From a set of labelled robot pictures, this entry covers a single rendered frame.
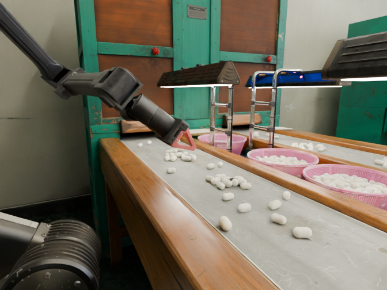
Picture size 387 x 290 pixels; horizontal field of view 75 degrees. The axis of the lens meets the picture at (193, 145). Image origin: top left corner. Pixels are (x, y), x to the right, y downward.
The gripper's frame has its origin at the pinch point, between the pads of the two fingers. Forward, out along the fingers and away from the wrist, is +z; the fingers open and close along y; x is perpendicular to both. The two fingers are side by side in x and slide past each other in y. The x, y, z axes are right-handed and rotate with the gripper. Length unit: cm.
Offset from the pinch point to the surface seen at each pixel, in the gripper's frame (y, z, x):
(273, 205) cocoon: -18.4, 16.9, 1.5
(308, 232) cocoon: -30.5, 15.0, 3.0
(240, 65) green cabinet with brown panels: 87, 41, -74
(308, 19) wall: 177, 127, -229
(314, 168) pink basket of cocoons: -3.6, 41.7, -18.9
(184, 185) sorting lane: 6.1, 8.3, 10.1
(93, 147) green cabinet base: 86, -6, 23
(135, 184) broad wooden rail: 7.0, -4.8, 17.3
